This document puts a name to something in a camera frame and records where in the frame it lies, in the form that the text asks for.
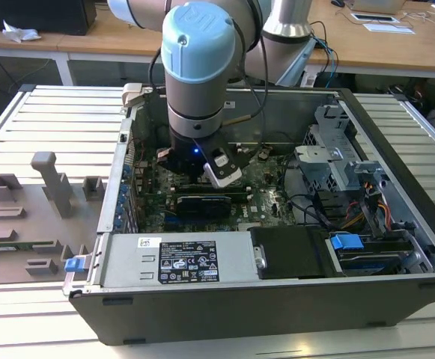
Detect black RAM slots row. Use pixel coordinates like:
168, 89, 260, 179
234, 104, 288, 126
142, 184, 251, 197

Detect black graphics card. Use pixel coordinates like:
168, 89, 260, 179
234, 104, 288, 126
174, 193, 234, 221

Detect beige case latch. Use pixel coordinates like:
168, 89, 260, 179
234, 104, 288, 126
121, 82, 145, 109

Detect green motherboard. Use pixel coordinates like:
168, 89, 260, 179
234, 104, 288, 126
133, 147, 304, 235

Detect grey power supply with label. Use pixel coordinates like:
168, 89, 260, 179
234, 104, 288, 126
89, 231, 259, 289

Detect grey metal disk cage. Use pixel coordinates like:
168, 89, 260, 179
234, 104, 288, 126
293, 104, 396, 240

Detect black plastic shroud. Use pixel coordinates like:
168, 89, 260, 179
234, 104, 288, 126
249, 226, 344, 280

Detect wooden desk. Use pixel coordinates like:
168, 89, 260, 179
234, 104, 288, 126
0, 0, 435, 87

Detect black PC case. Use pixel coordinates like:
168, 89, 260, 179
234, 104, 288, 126
62, 82, 435, 347

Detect grey parts rack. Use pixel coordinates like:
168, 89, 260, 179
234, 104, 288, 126
0, 151, 108, 287

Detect crumpled white paper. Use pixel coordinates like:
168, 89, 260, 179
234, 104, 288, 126
1, 19, 42, 42

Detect white framed tablet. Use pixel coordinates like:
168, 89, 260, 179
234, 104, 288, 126
351, 13, 400, 24

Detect white paper sheet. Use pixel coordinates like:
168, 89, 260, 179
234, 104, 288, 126
362, 22, 416, 35

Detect large white wrist camera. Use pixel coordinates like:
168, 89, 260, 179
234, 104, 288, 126
201, 147, 243, 190

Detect silver metal handle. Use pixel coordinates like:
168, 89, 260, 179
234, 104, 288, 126
253, 245, 268, 270

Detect blue cable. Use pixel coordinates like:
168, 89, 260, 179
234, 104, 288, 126
313, 35, 340, 90

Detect yellow red power wires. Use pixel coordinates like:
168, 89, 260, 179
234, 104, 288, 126
342, 179, 394, 231

